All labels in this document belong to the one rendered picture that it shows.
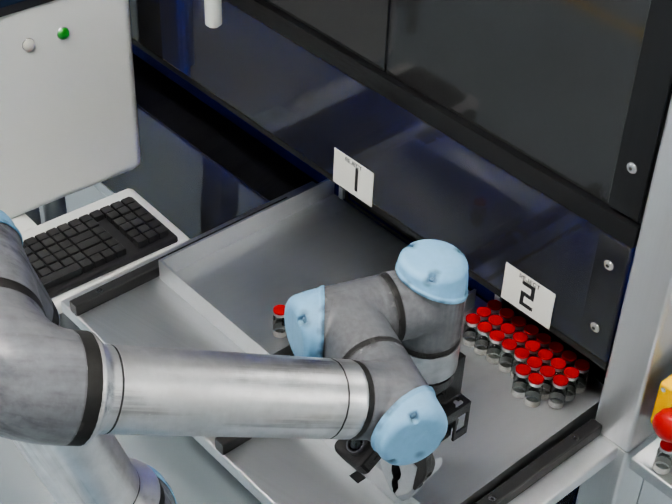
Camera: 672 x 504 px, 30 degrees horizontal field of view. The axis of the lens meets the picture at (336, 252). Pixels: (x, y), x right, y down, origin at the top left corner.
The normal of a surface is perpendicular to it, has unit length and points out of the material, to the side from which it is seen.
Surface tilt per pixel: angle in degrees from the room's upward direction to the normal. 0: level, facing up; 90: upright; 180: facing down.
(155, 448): 0
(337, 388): 39
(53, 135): 90
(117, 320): 0
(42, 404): 64
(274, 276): 0
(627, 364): 90
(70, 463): 90
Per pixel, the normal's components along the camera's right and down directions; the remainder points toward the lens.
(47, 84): 0.64, 0.50
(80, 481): 0.35, 0.60
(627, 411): -0.75, 0.40
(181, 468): 0.04, -0.78
